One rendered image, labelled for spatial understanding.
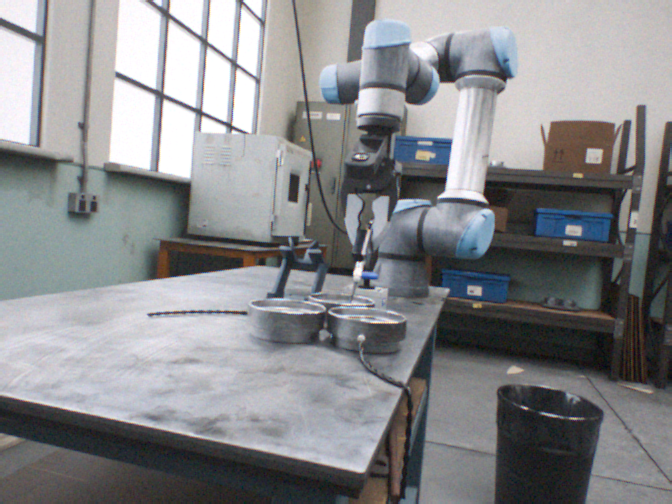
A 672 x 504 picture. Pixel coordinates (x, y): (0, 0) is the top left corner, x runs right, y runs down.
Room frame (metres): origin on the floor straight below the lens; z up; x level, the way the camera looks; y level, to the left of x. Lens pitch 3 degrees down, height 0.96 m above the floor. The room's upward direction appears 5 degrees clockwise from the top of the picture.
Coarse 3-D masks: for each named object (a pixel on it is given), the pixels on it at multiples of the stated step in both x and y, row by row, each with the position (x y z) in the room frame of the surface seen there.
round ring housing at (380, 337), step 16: (336, 320) 0.64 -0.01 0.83; (352, 320) 0.63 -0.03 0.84; (368, 320) 0.70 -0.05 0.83; (400, 320) 0.69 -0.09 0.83; (336, 336) 0.65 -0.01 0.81; (352, 336) 0.63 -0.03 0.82; (368, 336) 0.63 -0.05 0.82; (384, 336) 0.63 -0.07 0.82; (400, 336) 0.65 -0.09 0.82; (368, 352) 0.63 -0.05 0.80; (384, 352) 0.64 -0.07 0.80
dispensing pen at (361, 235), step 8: (368, 224) 0.85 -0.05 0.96; (360, 232) 0.82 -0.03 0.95; (360, 240) 0.81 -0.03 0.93; (352, 248) 0.80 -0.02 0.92; (360, 248) 0.80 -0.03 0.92; (352, 256) 0.81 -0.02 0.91; (360, 256) 0.80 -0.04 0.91; (360, 264) 0.80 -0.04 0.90; (360, 272) 0.79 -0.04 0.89; (352, 288) 0.78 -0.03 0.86; (352, 296) 0.77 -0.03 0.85
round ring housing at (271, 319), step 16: (256, 304) 0.71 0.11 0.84; (272, 304) 0.73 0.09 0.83; (288, 304) 0.74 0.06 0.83; (304, 304) 0.73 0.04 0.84; (256, 320) 0.65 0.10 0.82; (272, 320) 0.64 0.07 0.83; (288, 320) 0.64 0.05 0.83; (304, 320) 0.64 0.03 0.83; (320, 320) 0.66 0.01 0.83; (256, 336) 0.66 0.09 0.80; (272, 336) 0.64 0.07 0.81; (288, 336) 0.64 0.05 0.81; (304, 336) 0.65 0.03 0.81
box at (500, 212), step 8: (488, 192) 4.40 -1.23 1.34; (496, 192) 4.39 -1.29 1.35; (504, 192) 4.37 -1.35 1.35; (488, 200) 4.39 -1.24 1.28; (496, 200) 4.37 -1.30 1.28; (504, 200) 4.35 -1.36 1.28; (488, 208) 4.03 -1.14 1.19; (496, 208) 4.01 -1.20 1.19; (504, 208) 4.00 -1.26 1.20; (496, 216) 4.00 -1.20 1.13; (504, 216) 4.00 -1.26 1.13; (496, 224) 4.00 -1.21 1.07; (504, 224) 3.99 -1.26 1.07; (496, 232) 4.02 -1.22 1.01; (504, 232) 4.01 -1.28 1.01
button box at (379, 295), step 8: (344, 288) 0.91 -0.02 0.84; (360, 288) 0.91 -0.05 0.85; (368, 288) 0.92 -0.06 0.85; (376, 288) 0.94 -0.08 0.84; (384, 288) 0.95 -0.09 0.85; (368, 296) 0.89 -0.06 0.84; (376, 296) 0.89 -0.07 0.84; (384, 296) 0.92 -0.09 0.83; (376, 304) 0.89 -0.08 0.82; (384, 304) 0.93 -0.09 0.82
